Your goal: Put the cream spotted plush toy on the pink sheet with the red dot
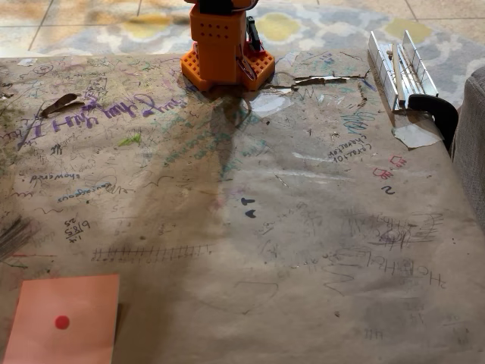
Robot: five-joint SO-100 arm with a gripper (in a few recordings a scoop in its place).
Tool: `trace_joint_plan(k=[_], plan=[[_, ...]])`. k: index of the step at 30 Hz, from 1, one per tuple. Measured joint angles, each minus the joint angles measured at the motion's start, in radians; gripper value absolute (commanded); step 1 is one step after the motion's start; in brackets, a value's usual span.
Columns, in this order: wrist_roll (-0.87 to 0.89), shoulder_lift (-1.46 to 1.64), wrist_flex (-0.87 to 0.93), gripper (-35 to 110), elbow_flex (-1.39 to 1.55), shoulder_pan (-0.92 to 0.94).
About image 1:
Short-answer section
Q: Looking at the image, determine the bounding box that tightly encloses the brown scribbled paper cover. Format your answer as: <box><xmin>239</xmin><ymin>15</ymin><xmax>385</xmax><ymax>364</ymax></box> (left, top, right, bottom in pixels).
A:
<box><xmin>0</xmin><ymin>49</ymin><xmax>479</xmax><ymax>364</ymax></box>

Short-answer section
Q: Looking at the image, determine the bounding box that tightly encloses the black connector on base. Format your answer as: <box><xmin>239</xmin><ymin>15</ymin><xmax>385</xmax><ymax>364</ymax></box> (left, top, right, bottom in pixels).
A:
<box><xmin>245</xmin><ymin>15</ymin><xmax>265</xmax><ymax>53</ymax></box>

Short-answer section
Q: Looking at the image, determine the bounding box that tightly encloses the grey yellow patterned rug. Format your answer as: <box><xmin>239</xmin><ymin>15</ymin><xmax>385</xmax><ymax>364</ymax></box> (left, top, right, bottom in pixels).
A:
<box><xmin>36</xmin><ymin>0</ymin><xmax>485</xmax><ymax>100</ymax></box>

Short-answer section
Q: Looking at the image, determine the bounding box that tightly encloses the thin wooden stick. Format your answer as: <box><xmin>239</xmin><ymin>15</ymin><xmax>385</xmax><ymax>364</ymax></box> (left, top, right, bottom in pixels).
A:
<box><xmin>391</xmin><ymin>42</ymin><xmax>403</xmax><ymax>102</ymax></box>

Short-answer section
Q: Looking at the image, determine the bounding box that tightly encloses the pink paper sheet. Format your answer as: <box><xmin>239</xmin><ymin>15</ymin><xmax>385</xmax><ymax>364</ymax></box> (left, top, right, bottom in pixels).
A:
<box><xmin>2</xmin><ymin>274</ymin><xmax>120</xmax><ymax>364</ymax></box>

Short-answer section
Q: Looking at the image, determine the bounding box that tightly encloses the black clamp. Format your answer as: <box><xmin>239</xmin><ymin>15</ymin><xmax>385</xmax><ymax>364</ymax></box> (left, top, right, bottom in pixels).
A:
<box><xmin>408</xmin><ymin>93</ymin><xmax>461</xmax><ymax>152</ymax></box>

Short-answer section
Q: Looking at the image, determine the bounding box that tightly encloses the grey upholstered sofa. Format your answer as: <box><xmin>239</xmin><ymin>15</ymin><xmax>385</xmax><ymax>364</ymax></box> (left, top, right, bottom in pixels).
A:
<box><xmin>449</xmin><ymin>65</ymin><xmax>485</xmax><ymax>229</ymax></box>

